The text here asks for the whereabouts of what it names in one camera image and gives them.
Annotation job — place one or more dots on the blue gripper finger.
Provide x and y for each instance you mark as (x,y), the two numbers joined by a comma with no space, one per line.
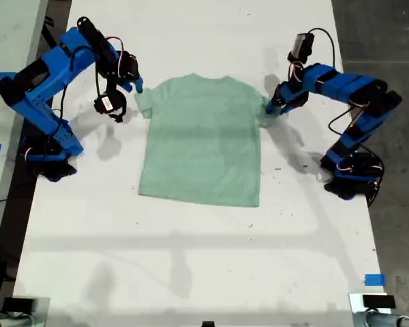
(283,109)
(139,85)
(272,107)
(127,84)

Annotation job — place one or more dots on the pale green T-shirt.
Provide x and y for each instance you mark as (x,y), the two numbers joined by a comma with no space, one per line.
(201,143)

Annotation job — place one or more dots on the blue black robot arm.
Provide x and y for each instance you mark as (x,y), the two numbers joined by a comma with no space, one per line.
(341,85)
(44,116)

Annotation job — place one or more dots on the black stand leg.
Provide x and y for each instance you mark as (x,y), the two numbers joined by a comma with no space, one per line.
(53,42)

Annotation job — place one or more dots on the pale side table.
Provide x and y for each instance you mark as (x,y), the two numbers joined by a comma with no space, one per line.
(7,34)

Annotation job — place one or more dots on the long blue tape strip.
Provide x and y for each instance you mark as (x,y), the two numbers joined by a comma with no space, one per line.
(0,77)

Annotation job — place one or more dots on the small black box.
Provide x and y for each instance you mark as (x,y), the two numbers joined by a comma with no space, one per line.
(17,304)
(378,301)
(208,324)

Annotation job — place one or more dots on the pale grey pipe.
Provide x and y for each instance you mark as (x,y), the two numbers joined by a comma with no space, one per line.
(7,322)
(381,321)

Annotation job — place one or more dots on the black camera stalk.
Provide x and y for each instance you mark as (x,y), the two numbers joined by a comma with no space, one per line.
(296,71)
(111,85)

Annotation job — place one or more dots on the black camera box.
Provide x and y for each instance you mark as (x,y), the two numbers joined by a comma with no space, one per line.
(104,104)
(301,46)

